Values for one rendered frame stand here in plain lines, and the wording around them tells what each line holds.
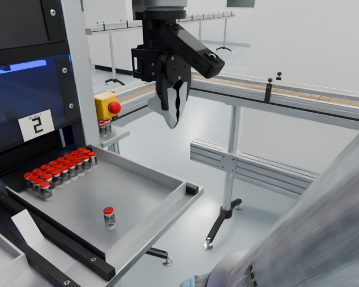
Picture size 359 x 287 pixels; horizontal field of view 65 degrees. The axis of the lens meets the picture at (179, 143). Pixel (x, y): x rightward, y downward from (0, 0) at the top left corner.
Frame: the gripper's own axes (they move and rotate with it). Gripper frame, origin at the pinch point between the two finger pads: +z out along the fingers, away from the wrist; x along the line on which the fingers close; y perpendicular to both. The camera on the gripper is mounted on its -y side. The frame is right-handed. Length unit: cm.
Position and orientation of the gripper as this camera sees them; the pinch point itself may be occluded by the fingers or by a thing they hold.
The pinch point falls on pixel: (175, 123)
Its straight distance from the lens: 55.0
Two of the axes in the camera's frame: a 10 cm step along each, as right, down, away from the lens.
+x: -5.8, 3.8, -7.2
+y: -8.2, -2.7, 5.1
